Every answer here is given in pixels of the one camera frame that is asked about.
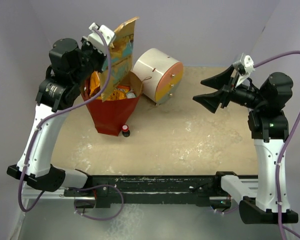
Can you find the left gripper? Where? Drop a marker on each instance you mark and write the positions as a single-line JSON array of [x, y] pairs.
[[86, 45]]

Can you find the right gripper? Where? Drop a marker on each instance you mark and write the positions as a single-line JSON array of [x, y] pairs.
[[224, 82]]

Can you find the large orange snack bag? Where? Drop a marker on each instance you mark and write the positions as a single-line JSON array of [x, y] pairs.
[[94, 84]]

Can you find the tan paper snack bag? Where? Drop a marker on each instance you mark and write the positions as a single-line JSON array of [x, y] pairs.
[[121, 52]]

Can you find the teal snack packet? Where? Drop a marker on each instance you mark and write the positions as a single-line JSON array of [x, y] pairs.
[[130, 95]]

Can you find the red brown paper bag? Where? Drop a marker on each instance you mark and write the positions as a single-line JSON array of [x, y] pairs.
[[109, 116]]

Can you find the orange white snack bag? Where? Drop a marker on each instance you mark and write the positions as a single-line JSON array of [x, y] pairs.
[[119, 93]]

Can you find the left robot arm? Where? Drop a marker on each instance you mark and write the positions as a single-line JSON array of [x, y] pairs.
[[70, 66]]

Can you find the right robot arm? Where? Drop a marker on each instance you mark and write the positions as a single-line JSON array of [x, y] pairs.
[[269, 129]]

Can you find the round white drawer cabinet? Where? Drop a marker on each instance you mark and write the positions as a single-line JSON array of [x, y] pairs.
[[160, 73]]

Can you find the small dark sauce bottle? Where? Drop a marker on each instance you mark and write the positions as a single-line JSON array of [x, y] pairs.
[[126, 131]]

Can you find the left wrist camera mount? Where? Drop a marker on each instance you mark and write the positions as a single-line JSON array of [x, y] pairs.
[[101, 37]]

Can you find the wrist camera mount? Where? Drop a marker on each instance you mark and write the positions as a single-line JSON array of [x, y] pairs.
[[101, 37], [244, 66]]

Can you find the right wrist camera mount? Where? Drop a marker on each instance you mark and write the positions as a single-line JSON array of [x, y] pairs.
[[244, 66]]

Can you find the black front frame rail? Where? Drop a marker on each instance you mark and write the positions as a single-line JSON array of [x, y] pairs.
[[101, 191]]

